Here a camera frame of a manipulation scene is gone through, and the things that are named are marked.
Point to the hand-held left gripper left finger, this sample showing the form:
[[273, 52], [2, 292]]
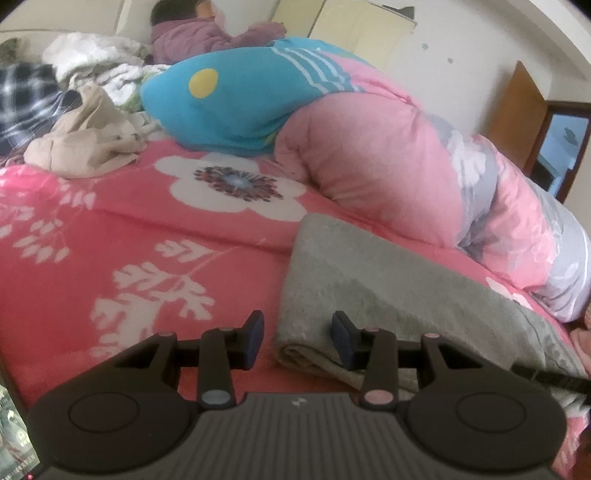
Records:
[[254, 337]]

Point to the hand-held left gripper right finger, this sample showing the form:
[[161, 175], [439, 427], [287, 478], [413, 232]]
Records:
[[341, 337]]

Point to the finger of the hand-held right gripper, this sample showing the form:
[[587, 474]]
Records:
[[554, 379]]

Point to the grey hoodie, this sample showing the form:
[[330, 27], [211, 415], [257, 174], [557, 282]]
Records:
[[392, 286]]

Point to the beige folded blanket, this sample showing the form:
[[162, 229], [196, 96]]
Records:
[[584, 341]]

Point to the pink grey floral duvet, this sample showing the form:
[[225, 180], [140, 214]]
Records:
[[392, 175]]

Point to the blue pillow with yellow dot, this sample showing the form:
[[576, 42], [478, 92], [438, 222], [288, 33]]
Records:
[[231, 110]]

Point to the beige garment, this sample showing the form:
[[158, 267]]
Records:
[[83, 143]]

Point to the wooden door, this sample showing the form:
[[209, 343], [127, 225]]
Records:
[[517, 115]]

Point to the person in purple top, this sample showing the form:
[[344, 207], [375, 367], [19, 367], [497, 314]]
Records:
[[184, 41]]

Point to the cream wardrobe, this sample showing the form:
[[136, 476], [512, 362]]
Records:
[[360, 27]]

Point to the navy white plaid shirt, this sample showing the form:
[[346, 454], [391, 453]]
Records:
[[23, 101]]

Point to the white fleece blanket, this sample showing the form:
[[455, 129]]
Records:
[[87, 50]]

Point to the cream pink headboard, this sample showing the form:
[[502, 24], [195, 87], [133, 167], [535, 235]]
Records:
[[69, 18]]

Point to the olive patterned pillow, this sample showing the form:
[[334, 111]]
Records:
[[11, 50]]

